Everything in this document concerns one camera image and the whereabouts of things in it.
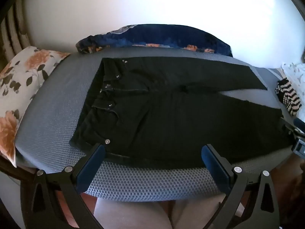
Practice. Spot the white orange floral pillow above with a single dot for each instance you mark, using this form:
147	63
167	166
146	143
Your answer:
21	81

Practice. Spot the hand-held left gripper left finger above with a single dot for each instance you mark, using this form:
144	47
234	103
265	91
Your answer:
91	167

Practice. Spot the black white striped cloth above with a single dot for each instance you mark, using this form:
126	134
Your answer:
288	95

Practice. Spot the white speckled pillow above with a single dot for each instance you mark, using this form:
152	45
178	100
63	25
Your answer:
294	72

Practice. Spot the grey honeycomb mesh mat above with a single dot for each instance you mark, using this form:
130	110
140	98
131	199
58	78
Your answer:
47	124

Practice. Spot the navy floral blanket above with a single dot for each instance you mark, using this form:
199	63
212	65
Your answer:
154	34

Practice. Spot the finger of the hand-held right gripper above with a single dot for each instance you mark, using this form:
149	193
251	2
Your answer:
289	126

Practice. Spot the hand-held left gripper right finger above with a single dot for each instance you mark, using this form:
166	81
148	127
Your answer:
215	169

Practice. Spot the black pants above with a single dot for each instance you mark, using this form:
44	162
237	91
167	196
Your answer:
178	114

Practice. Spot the beige curtain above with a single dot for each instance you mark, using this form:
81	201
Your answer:
12	33

